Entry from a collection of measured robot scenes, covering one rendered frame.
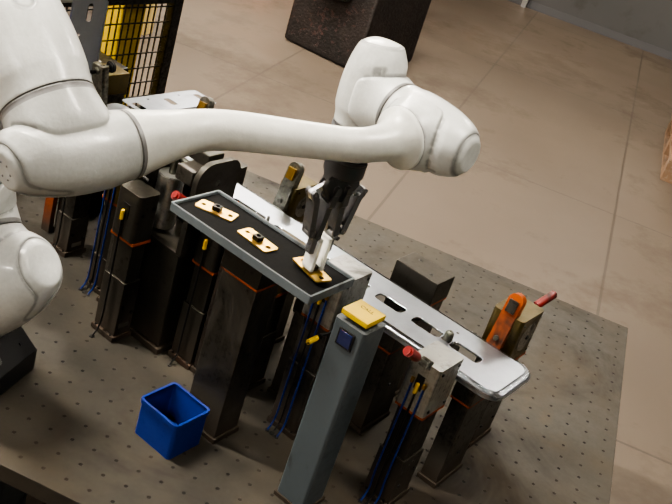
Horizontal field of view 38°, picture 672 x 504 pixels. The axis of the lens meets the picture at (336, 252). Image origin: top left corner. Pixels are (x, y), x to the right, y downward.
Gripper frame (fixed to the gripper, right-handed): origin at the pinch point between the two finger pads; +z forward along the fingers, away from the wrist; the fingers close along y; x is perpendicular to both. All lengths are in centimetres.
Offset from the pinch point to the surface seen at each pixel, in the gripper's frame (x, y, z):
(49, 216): 92, -7, 46
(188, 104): 107, 38, 21
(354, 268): 5.9, 17.4, 9.5
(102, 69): 81, -5, 0
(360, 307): -12.3, 2.7, 4.6
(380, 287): 11.8, 34.1, 20.4
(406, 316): 0.7, 32.6, 20.4
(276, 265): 3.6, -5.6, 4.7
